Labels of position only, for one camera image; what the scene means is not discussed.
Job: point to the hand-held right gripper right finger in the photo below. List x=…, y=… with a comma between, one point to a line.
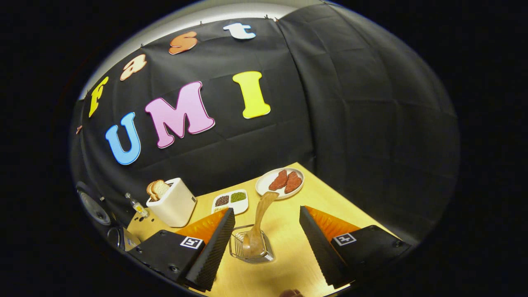
x=324, y=255

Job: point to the round white plate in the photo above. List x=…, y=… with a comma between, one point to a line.
x=264, y=185

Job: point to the small clear bottle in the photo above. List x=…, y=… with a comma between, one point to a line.
x=138, y=206

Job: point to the dark red beans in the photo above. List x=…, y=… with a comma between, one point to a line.
x=222, y=201

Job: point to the copper spring clip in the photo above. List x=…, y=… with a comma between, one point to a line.
x=78, y=129

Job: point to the wooden spoon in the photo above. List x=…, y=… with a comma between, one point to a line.
x=258, y=231

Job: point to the white divided dish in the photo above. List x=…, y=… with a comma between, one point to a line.
x=241, y=206

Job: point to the yellow soybeans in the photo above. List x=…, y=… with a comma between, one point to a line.
x=218, y=209

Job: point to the white toaster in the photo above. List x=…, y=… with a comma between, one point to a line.
x=173, y=206

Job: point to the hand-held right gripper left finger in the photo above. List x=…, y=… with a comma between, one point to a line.
x=214, y=255

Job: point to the red meat slice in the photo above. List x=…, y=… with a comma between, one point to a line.
x=293, y=182
x=279, y=180

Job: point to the green mung beans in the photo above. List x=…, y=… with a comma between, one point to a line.
x=238, y=197

